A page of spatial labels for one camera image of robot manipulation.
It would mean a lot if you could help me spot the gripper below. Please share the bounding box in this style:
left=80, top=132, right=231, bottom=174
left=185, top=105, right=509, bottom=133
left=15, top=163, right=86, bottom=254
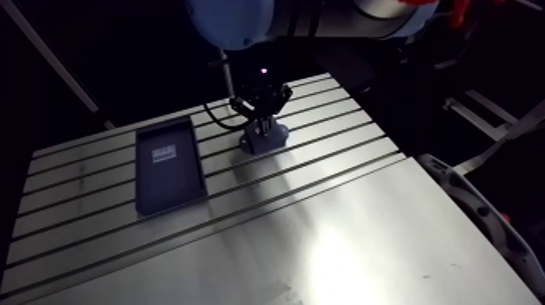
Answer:
left=229, top=51, right=294, bottom=121

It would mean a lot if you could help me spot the dark blue-grey housing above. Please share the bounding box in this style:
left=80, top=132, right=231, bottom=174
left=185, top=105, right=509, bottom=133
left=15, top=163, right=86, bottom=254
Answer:
left=238, top=117, right=290, bottom=155

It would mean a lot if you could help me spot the dark blue-grey tray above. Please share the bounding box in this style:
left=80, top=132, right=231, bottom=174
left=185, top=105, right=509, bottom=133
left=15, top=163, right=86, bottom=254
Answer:
left=134, top=114, right=208, bottom=217

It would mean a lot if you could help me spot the black cable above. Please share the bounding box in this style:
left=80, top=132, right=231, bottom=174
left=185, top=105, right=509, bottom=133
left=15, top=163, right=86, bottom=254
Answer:
left=202, top=102, right=250, bottom=131

